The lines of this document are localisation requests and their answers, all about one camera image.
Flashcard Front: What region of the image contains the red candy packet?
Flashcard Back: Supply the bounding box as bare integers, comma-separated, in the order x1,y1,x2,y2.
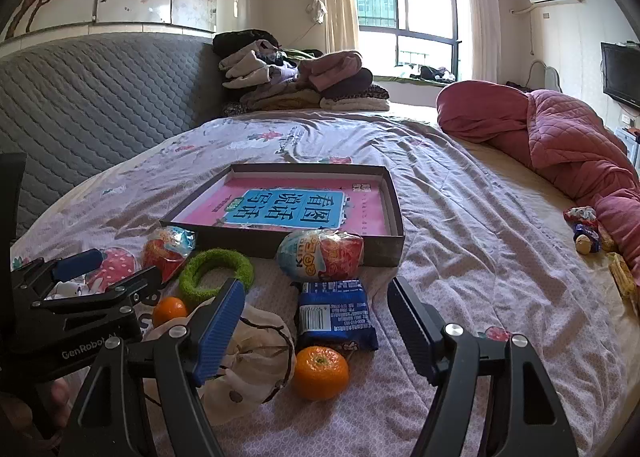
141,226,197,284

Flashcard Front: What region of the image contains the beige hair scrunchie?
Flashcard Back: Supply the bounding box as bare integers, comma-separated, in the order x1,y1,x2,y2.
145,297,297,425

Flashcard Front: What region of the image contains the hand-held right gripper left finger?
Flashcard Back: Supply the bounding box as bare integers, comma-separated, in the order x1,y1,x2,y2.
60,278,246,457

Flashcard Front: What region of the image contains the pink and blue book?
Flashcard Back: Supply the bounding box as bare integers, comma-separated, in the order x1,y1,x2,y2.
176,174,391,237

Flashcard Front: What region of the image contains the black television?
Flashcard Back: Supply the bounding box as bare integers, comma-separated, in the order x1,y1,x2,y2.
600,42,640,110

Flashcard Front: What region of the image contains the person's left hand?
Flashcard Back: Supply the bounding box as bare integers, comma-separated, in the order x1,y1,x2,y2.
47,377,73,430

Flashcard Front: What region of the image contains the dark clothing heap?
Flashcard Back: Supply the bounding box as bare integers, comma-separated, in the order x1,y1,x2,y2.
420,66,458,84

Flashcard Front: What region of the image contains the grey quilted headboard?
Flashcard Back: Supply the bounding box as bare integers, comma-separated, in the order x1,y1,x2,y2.
0,31,226,243

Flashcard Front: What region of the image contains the white curved chair back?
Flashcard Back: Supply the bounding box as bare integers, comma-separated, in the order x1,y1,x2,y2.
527,59,563,92

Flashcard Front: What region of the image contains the window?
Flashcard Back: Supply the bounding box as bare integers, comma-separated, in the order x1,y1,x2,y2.
350,0,463,82

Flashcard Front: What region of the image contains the orange mandarin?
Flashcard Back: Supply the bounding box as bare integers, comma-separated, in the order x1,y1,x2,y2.
291,346,350,401
151,296,190,329

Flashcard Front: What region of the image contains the pink shallow cardboard tray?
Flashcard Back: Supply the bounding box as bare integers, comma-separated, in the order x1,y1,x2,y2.
160,163,405,269

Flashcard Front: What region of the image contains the white storage cabinet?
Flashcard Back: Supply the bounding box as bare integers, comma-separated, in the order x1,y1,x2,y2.
615,127,640,162

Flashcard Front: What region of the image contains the pink quilted blanket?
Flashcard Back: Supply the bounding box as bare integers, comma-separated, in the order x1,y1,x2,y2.
436,79,640,288

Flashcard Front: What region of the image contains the small white toy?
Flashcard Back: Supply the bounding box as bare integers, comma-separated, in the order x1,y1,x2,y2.
45,277,93,300

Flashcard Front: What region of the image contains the blue snack packet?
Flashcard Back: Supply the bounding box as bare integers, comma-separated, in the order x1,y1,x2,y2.
294,278,379,353

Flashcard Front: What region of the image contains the strawberry print bedsheet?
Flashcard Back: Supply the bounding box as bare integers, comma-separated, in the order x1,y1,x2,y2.
10,109,623,457

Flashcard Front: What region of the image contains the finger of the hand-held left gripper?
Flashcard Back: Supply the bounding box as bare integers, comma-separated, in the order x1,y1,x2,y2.
30,267,163,323
11,248,104,295

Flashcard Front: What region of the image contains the green fuzzy ring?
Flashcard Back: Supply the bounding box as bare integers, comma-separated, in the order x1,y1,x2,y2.
178,248,255,305

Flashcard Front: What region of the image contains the pile of folded clothes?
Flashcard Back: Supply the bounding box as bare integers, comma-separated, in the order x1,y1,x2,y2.
212,29,391,118

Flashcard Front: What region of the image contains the pink dotted pouch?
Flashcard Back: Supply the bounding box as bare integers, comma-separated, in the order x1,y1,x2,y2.
85,246,139,295

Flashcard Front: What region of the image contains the yellow snack packet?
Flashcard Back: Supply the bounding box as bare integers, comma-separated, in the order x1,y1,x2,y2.
607,252,638,298

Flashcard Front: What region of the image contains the small colourful toy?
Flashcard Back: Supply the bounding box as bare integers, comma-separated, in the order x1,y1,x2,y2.
564,206,601,255

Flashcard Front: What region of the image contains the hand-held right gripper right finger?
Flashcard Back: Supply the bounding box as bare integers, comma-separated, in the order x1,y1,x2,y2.
387,276,581,457

